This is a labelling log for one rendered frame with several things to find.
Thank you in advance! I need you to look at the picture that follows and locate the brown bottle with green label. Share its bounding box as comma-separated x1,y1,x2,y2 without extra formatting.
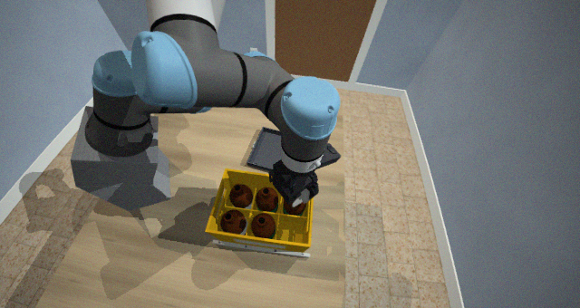
283,200,306,217

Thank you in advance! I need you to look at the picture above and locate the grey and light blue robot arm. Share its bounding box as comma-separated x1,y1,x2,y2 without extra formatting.
85,0,341,173

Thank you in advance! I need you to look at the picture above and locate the yellow divided crate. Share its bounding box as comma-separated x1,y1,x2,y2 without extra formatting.
213,170,314,253

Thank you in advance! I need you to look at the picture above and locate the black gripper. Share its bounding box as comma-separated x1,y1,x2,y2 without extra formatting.
269,159,319,207

